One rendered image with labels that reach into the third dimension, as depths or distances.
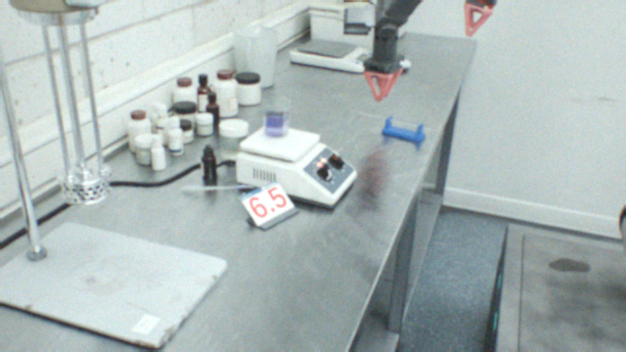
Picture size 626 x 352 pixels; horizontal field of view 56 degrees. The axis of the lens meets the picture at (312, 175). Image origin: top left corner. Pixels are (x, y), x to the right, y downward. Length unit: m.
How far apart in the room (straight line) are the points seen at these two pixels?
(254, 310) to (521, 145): 1.90
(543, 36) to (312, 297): 1.78
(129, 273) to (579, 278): 1.21
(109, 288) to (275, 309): 0.24
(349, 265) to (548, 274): 0.88
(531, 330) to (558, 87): 1.24
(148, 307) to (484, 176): 2.00
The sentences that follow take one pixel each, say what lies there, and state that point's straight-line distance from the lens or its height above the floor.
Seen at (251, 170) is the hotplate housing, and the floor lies 0.79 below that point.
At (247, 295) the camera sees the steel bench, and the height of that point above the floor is 0.75.
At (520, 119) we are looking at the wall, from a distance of 2.54.
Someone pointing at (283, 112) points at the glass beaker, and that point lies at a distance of 1.10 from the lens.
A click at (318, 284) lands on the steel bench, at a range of 0.88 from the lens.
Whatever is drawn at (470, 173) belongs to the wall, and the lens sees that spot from 2.64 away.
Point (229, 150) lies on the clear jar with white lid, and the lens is 1.20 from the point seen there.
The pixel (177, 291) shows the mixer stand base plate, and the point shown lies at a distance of 0.86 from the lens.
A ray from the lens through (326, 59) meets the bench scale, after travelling 1.89.
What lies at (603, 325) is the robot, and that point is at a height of 0.37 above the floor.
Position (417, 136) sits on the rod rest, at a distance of 1.38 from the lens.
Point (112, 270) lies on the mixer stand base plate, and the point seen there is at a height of 0.76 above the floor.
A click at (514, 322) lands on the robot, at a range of 1.52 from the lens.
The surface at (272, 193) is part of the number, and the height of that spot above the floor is 0.78.
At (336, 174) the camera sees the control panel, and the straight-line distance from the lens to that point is 1.10.
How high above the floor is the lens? 1.28
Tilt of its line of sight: 27 degrees down
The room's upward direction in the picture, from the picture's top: 2 degrees clockwise
